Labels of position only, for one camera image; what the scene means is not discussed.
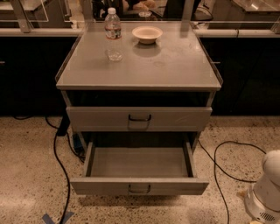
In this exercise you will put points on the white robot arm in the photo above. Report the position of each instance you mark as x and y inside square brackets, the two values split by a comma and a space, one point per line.
[262, 199]

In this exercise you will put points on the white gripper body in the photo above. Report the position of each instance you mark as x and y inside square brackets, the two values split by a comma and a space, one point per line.
[260, 210]

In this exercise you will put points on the beige bowl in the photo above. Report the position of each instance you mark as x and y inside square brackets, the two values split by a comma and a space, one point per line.
[147, 34]

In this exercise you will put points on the grey drawer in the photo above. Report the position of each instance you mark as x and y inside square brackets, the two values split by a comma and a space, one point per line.
[152, 119]
[139, 171]

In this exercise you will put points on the grey drawer cabinet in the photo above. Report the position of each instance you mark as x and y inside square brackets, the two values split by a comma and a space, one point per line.
[172, 72]

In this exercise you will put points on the clear plastic water bottle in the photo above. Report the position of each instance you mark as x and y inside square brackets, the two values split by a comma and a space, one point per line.
[113, 33]

